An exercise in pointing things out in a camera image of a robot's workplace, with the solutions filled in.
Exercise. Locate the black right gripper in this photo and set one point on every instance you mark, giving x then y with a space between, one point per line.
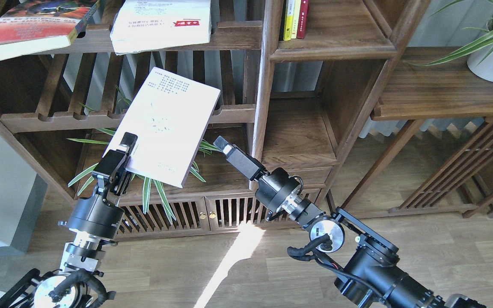
278 191

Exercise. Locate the dark red book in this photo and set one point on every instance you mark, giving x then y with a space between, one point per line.
304 10

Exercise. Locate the white book red label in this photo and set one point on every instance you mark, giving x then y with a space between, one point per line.
143 25

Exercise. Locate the red cover book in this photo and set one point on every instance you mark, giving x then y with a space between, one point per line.
41 25

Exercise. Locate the pale pink book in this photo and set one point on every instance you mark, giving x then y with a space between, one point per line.
169 115

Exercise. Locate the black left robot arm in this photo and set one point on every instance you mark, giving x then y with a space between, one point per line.
75 284

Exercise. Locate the cream yellow book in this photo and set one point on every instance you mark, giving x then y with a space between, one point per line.
296 18

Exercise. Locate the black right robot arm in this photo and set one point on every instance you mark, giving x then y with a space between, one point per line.
372 274

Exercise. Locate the wooden side table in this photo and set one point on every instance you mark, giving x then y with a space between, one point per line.
416 94

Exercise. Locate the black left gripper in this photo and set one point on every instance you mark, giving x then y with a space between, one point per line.
99 214

